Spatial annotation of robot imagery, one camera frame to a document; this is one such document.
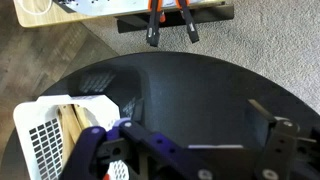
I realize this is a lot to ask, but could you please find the white plastic basket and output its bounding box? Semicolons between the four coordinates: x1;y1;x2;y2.
12;94;132;180

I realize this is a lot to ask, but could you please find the black orange bar clamp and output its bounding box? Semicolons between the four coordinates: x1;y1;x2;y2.
145;0;167;48
174;0;201;45

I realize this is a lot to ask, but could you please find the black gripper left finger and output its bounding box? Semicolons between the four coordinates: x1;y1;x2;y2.
131;97;146;125

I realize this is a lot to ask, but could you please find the black steel table frame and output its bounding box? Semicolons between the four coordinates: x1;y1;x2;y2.
115;3;235;34

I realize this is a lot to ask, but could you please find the black round table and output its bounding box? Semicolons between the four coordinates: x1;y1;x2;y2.
0;51;320;180

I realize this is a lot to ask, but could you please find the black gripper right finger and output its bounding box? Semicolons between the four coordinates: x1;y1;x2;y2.
245;98;278;148

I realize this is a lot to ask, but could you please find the light wooden robot table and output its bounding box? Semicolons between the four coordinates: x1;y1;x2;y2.
13;0;234;29

